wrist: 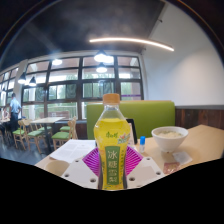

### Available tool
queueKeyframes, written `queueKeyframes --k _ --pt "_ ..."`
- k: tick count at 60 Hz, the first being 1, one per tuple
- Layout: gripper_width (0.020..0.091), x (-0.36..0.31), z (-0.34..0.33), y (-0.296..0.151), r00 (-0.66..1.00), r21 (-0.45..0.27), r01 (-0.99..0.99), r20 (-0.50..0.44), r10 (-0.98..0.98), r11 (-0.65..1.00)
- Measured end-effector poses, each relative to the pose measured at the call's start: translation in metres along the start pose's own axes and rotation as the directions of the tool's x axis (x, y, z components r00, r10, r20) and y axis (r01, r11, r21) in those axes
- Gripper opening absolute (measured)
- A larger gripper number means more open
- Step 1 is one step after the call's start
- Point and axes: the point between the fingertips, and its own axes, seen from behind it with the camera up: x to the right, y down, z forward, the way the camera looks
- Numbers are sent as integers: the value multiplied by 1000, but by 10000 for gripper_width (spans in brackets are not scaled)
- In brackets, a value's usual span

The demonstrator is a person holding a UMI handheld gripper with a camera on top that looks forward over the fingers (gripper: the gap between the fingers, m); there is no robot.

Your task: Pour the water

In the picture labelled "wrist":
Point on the wooden chairs with green seats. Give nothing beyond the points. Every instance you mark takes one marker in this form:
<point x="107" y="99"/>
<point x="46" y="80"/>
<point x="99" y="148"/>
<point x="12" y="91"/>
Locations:
<point x="60" y="135"/>

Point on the yellow drink bottle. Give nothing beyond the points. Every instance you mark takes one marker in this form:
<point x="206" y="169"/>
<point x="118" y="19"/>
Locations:
<point x="111" y="133"/>

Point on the green upholstered bench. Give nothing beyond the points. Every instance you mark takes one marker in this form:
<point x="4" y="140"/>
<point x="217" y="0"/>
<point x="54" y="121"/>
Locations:
<point x="150" y="115"/>

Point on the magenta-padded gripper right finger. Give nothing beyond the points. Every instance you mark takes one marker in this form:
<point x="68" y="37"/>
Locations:
<point x="146" y="170"/>

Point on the brown snack packet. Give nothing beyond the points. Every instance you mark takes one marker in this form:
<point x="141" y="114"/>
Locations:
<point x="171" y="168"/>

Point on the person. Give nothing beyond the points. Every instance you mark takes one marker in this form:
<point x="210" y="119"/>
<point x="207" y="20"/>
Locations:
<point x="4" y="116"/>
<point x="14" y="110"/>

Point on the dark-framed window wall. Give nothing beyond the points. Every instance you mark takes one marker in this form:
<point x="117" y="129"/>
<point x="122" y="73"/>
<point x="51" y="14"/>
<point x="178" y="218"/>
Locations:
<point x="80" y="86"/>

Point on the black pendant lamps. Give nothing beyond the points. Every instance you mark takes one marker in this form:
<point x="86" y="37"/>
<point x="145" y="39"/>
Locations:
<point x="22" y="79"/>

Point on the long curved ceiling light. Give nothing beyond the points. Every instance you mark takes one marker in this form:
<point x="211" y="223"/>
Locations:
<point x="133" y="40"/>

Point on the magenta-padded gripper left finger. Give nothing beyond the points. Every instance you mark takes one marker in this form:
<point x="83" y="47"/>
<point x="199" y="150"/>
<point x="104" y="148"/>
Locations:
<point x="78" y="171"/>

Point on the small blue-capped bottle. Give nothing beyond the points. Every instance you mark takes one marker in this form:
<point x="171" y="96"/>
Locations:
<point x="142" y="145"/>

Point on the white printed paper sheet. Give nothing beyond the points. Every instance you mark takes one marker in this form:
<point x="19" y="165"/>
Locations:
<point x="73" y="150"/>

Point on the wooden dining table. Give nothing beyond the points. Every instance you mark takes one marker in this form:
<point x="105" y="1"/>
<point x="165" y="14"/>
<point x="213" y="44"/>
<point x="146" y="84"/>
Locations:
<point x="46" y="120"/>

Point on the white bowl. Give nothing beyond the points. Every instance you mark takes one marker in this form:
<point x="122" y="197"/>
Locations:
<point x="169" y="141"/>

